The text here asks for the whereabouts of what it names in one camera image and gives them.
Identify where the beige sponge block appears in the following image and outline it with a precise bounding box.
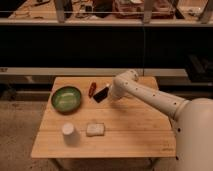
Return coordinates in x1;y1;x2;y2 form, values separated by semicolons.
86;123;105;137

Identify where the wooden table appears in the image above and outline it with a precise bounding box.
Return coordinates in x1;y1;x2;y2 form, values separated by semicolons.
31;77;176;159

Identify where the green ceramic bowl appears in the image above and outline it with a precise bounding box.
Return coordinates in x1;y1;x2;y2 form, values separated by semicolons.
51;86;82;113

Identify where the red sausage toy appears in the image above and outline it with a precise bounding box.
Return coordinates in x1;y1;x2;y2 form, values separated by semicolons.
88;82;97;98

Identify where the black rectangular block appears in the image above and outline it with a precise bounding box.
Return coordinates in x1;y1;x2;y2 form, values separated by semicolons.
93;87;109;103

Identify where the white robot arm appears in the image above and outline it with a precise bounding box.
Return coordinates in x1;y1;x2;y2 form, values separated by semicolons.
109;70;213;171

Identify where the white paper cup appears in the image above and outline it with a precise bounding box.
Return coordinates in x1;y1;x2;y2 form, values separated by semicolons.
62;123;75;138

